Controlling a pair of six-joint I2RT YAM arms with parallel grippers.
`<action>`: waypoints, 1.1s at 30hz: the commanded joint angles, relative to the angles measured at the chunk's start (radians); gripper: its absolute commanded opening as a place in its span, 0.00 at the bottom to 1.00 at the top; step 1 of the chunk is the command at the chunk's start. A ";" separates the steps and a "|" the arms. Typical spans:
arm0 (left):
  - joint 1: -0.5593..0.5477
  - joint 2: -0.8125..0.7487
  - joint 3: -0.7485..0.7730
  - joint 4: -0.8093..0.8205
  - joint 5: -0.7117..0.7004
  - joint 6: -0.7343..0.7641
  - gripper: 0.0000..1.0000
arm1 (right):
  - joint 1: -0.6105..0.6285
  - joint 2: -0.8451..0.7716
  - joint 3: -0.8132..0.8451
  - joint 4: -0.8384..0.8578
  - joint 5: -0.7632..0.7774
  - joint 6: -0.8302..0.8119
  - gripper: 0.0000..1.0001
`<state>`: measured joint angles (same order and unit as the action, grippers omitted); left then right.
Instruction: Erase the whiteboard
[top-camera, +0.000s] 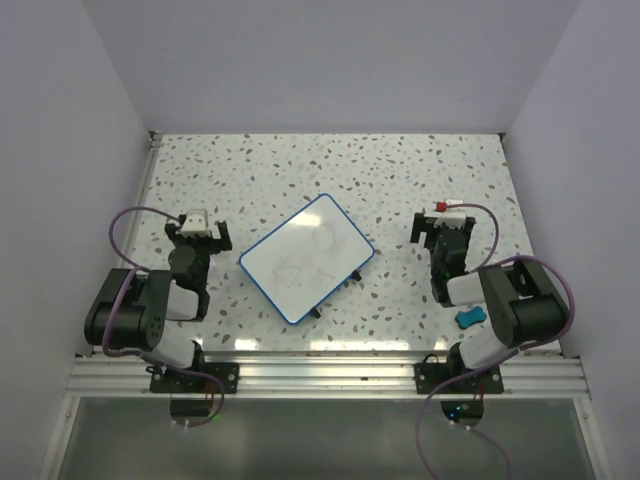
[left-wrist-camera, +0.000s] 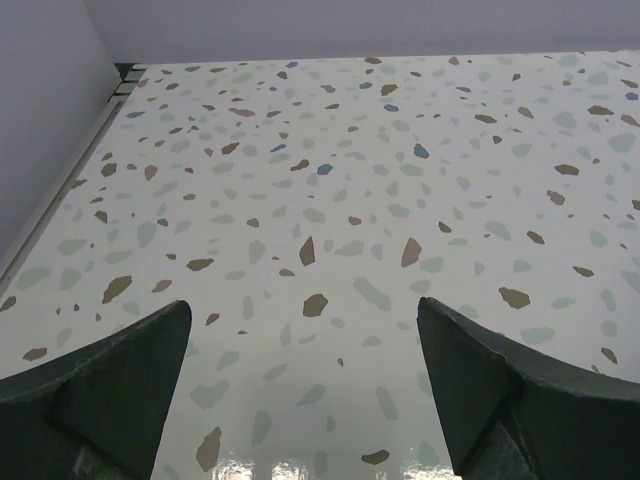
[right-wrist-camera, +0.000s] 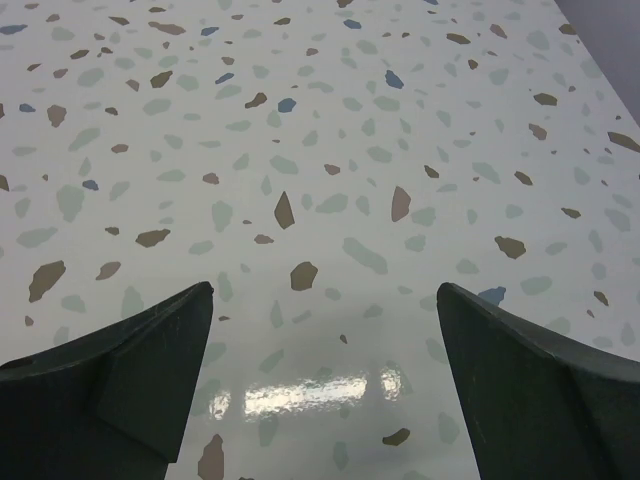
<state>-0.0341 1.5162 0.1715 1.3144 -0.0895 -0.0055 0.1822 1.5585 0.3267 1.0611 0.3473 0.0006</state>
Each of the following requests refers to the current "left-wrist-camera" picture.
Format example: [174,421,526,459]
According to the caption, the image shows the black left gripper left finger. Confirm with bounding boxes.
[1,300,192,479]

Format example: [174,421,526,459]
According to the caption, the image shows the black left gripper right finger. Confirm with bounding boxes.
[417,297,639,479]

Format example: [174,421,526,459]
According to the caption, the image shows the aluminium table edge rail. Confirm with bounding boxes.
[1,63,148,293]

